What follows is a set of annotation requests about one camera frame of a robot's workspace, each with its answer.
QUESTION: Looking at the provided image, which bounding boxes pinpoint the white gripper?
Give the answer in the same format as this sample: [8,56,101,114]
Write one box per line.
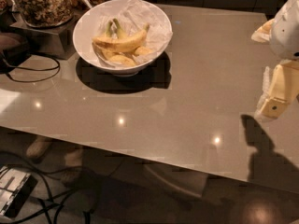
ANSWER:
[251,0,299,120]

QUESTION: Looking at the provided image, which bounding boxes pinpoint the white ceramic bowl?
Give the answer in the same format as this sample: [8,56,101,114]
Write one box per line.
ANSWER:
[73,0,164,77]

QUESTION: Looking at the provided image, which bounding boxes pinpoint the white paper liner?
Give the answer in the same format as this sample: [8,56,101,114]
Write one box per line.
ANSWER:
[92,0,173,70]

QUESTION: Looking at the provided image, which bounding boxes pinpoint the white table base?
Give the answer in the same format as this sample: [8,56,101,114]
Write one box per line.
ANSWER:
[143,163,208,201]

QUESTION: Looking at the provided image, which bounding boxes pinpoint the grey metal stand block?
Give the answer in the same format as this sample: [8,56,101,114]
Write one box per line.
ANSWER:
[9,15,79,60]

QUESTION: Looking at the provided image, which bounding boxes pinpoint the glass jar of granola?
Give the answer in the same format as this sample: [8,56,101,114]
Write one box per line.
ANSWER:
[13,0,73,28]

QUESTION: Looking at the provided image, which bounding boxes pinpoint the dark round object left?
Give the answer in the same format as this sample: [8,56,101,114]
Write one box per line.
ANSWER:
[0,33,30,70]

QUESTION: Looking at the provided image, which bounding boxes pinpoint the silver box on floor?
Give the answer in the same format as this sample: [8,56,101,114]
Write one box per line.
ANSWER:
[0,166,37,220]

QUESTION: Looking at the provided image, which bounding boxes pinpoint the black cable on table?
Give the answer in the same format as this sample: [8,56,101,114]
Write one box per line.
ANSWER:
[0,52,62,84]

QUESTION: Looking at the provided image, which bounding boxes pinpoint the black floor cables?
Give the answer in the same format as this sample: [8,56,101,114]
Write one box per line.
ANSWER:
[0,149,104,224]

